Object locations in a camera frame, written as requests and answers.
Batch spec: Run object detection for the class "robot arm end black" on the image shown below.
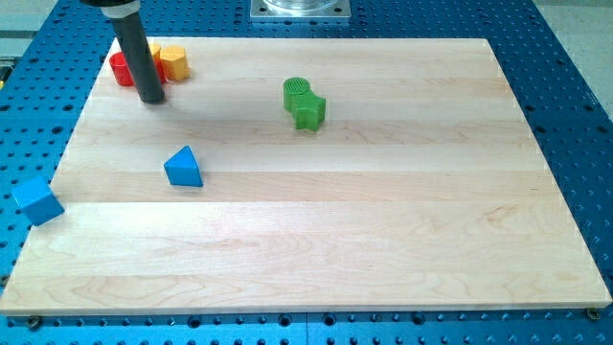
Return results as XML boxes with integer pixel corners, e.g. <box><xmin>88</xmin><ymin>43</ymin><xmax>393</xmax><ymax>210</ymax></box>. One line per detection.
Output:
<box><xmin>80</xmin><ymin>0</ymin><xmax>135</xmax><ymax>8</ymax></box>

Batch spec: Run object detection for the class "wooden board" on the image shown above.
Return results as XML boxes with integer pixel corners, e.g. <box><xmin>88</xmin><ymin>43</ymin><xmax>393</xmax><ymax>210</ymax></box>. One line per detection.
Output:
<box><xmin>1</xmin><ymin>37</ymin><xmax>611</xmax><ymax>316</ymax></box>

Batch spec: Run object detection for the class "green star block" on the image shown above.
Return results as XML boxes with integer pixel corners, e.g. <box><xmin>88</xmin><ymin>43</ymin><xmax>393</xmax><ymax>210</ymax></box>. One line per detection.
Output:
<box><xmin>290</xmin><ymin>91</ymin><xmax>327</xmax><ymax>131</ymax></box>

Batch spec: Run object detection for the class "green cylinder block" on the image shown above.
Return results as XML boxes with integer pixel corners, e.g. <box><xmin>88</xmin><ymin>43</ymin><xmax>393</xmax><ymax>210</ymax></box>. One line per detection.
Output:
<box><xmin>283</xmin><ymin>77</ymin><xmax>310</xmax><ymax>112</ymax></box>

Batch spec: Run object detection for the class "blue triangle block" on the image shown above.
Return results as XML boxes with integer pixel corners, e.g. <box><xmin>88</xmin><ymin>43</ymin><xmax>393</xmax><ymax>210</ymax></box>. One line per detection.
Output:
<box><xmin>163</xmin><ymin>146</ymin><xmax>204</xmax><ymax>187</ymax></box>

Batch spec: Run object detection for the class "yellow hexagon block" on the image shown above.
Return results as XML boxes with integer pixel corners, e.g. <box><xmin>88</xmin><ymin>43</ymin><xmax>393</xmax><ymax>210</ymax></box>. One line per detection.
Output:
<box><xmin>160</xmin><ymin>46</ymin><xmax>190</xmax><ymax>81</ymax></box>

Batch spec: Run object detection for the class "red block behind rod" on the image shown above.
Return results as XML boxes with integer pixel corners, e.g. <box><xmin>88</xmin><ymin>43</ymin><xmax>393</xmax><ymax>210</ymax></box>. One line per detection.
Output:
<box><xmin>154</xmin><ymin>59</ymin><xmax>167</xmax><ymax>84</ymax></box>

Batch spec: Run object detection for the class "yellow block behind rod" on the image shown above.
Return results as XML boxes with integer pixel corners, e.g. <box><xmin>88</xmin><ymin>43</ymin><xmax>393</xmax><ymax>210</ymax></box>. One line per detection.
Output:
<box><xmin>148</xmin><ymin>43</ymin><xmax>161</xmax><ymax>61</ymax></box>

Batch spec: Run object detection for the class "red cylinder block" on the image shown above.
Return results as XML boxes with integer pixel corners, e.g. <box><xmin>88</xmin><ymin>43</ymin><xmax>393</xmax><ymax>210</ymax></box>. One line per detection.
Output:
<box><xmin>109</xmin><ymin>52</ymin><xmax>134</xmax><ymax>86</ymax></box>

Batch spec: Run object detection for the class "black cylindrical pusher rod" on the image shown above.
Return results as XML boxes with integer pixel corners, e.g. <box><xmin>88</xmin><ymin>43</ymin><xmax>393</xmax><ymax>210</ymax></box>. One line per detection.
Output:
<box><xmin>102</xmin><ymin>0</ymin><xmax>165</xmax><ymax>104</ymax></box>

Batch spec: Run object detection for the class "blue cube block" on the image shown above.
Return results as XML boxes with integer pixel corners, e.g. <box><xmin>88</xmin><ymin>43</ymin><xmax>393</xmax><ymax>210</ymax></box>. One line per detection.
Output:
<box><xmin>11</xmin><ymin>176</ymin><xmax>64</xmax><ymax>226</ymax></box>

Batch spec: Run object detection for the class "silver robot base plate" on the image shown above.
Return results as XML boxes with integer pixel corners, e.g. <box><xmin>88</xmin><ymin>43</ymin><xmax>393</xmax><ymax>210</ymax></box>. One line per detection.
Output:
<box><xmin>250</xmin><ymin>0</ymin><xmax>352</xmax><ymax>19</ymax></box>

